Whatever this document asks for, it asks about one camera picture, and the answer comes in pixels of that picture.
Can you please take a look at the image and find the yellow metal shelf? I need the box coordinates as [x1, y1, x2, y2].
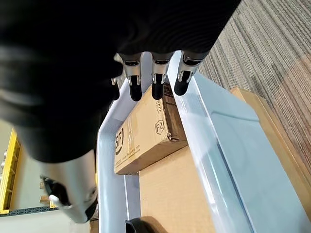
[0, 128, 59, 217]

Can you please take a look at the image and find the large brown cardboard box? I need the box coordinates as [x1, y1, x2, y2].
[229, 86, 311, 220]

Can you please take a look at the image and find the black sole-shaped part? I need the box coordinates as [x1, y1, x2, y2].
[124, 216, 169, 233]

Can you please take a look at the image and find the translucent plastic box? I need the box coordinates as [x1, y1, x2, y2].
[96, 50, 311, 233]

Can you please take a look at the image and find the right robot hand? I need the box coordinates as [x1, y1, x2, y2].
[0, 0, 241, 223]

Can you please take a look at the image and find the plain flat cardboard box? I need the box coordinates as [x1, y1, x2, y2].
[138, 145, 217, 233]

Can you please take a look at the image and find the cardboard box with SF print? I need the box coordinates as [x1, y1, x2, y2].
[113, 82, 189, 176]

